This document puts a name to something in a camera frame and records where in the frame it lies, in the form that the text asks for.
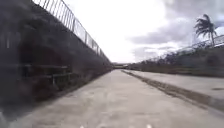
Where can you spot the dark drainage strip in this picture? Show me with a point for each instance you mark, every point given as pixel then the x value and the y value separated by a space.
pixel 173 90

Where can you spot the grey concrete path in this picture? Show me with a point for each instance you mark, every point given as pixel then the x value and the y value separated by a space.
pixel 113 100

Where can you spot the dark low wall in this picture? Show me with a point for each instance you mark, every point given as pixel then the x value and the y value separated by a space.
pixel 196 64

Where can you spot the metal railing on block wall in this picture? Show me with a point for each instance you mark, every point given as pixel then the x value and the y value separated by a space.
pixel 78 30

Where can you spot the dark block wall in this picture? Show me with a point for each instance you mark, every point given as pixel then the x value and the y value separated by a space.
pixel 50 43

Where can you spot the pale concrete strip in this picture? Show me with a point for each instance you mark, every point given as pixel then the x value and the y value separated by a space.
pixel 196 83

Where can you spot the metal fence on low wall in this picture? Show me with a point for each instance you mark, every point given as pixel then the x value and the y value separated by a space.
pixel 218 41

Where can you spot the palm tree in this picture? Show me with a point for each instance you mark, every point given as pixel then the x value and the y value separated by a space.
pixel 204 26

